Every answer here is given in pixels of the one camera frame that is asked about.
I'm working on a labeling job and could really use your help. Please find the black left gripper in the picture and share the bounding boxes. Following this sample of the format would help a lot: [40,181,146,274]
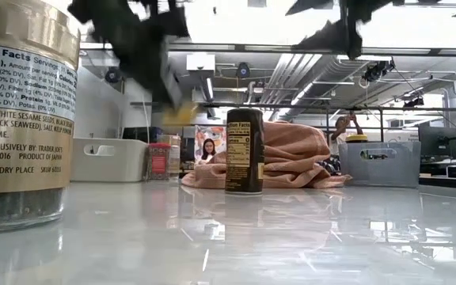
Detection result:
[67,0,198,126]

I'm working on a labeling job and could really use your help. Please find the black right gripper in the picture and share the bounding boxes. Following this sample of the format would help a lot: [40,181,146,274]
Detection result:
[285,0,395,60]

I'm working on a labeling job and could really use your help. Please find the spice jar with tan lid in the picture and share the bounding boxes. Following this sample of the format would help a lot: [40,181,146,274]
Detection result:
[157,134,182,181]
[0,0,82,234]

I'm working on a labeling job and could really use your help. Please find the spice jar with red lid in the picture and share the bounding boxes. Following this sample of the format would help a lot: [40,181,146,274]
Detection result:
[147,142,172,182]

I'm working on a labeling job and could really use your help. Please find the white plastic bin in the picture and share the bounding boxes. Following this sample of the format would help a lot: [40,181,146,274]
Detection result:
[71,138,149,183]

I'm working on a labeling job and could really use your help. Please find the white ceiling box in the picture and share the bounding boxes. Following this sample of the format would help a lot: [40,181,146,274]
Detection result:
[186,52,216,72]

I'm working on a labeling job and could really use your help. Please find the floral poster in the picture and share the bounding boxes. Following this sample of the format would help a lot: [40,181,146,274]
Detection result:
[194,124,227,163]

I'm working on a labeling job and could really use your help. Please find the silver ventilation ducts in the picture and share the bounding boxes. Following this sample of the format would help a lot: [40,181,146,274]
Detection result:
[259,53,371,120]

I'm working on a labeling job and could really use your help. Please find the black round ceiling device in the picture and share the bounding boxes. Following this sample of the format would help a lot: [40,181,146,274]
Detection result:
[235,62,252,79]
[104,66,123,84]

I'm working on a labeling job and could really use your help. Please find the person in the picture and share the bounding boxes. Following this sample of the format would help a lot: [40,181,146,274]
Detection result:
[328,112,365,159]
[198,138,217,165]

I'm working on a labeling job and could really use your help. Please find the black ceiling lamp cluster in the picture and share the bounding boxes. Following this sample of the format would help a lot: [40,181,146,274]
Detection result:
[362,59,396,83]

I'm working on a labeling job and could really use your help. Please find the peach cloth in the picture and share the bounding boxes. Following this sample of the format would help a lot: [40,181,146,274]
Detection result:
[180,121,352,190]

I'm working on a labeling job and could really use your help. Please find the grey plastic bin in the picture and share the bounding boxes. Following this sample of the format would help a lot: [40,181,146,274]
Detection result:
[338,141,422,188]

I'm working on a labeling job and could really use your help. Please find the black computer monitor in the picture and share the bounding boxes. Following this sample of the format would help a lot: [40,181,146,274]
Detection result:
[417,126,456,159]

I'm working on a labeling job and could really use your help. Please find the long ceiling light rail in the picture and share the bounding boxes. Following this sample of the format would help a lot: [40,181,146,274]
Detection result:
[79,41,456,56]

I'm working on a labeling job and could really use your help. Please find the black metal rack frame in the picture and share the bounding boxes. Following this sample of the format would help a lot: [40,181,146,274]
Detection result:
[130,101,456,143]

